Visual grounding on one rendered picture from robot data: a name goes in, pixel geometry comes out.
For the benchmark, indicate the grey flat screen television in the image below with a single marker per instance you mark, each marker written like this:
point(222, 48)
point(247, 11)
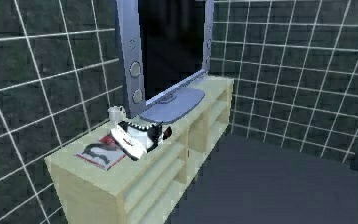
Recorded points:
point(173, 50)

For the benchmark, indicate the white mug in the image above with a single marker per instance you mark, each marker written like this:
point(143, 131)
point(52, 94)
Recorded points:
point(115, 114)

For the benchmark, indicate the pale yellow tv stand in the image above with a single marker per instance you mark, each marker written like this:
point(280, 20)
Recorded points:
point(147, 173)

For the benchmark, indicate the red and grey magazine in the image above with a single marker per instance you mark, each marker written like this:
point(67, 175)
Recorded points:
point(102, 152)

